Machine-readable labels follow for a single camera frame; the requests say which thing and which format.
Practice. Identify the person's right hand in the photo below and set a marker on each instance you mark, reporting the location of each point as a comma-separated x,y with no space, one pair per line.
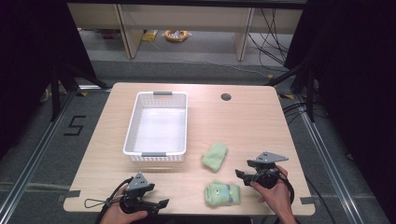
277,196

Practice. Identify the grey tape piece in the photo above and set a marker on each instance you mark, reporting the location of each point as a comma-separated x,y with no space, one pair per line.
307,200
72,194

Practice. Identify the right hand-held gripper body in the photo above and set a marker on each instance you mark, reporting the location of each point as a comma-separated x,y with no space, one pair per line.
267,175

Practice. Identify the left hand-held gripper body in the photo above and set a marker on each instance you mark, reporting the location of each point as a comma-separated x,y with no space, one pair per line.
138,183

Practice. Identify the plain light green sock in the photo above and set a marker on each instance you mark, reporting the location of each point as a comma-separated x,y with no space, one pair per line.
214,157

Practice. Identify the white perforated plastic basket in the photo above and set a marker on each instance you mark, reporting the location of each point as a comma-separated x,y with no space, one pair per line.
158,130

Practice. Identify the black curtain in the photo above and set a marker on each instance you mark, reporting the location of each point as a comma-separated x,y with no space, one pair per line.
28,46
358,77

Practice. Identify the silver metal floor rail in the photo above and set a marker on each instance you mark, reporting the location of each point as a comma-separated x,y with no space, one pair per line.
330,161
34,155

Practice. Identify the black metal stand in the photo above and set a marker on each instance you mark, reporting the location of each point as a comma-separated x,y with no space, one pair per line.
309,93
55,93

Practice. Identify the yellow packet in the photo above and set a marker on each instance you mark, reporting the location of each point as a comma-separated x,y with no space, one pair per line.
150,36

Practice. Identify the person's left hand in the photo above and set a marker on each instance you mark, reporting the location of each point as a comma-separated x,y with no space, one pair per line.
120,216

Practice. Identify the dark round table grommet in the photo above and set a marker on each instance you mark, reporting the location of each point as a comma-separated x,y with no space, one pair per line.
226,96

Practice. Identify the light wooden desk frame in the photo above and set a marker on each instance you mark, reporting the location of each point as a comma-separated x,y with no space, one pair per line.
130,37

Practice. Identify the green sock with blue patch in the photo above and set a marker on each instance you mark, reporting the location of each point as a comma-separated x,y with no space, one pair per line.
218,195

